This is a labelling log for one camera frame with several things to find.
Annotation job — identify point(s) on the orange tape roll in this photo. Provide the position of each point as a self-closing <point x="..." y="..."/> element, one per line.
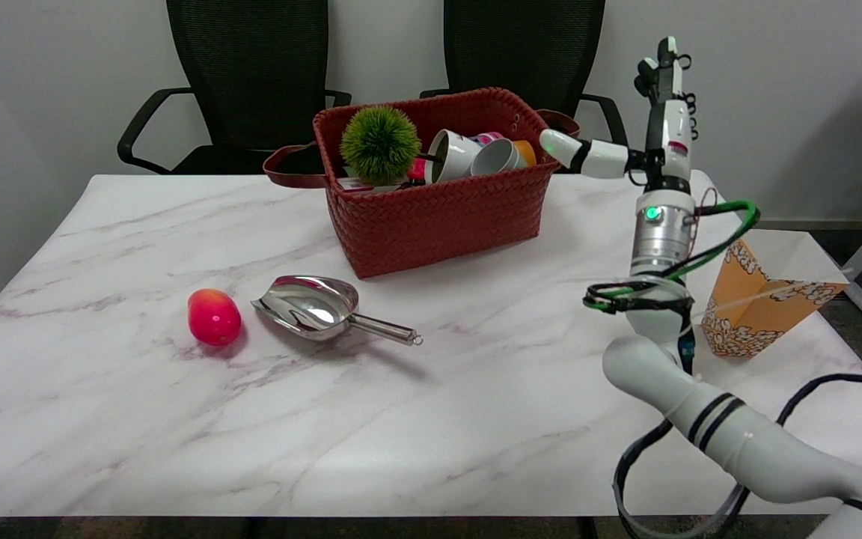
<point x="527" y="152"/>

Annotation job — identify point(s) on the orange popcorn box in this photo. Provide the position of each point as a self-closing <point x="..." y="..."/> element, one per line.
<point x="753" y="311"/>

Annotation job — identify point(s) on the red toy mango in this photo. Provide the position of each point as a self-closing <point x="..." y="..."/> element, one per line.
<point x="214" y="317"/>

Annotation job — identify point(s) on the pink lidded container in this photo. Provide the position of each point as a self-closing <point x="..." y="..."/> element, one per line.
<point x="489" y="138"/>

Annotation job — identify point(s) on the pale green cup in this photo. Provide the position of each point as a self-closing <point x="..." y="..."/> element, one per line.
<point x="497" y="157"/>

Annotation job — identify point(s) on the red woven basket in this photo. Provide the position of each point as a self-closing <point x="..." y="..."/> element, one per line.
<point x="438" y="209"/>

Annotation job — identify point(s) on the shiny metal scoop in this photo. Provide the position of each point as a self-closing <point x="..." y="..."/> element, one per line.
<point x="315" y="305"/>

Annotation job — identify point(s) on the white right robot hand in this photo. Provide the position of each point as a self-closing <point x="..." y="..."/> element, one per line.
<point x="669" y="135"/>

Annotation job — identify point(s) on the white ceramic mug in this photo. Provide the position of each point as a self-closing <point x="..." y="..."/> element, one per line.
<point x="455" y="153"/>

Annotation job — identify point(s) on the black mesh office chair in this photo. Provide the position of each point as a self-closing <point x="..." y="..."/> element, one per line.
<point x="524" y="45"/>
<point x="251" y="75"/>

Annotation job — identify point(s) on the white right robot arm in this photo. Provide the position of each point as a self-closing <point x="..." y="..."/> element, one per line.
<point x="708" y="415"/>

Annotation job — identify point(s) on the green fuzzy ball plant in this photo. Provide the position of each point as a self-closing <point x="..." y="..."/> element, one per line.
<point x="379" y="144"/>

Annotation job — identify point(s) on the white printed flat box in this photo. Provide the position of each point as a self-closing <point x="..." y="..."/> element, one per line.
<point x="360" y="183"/>

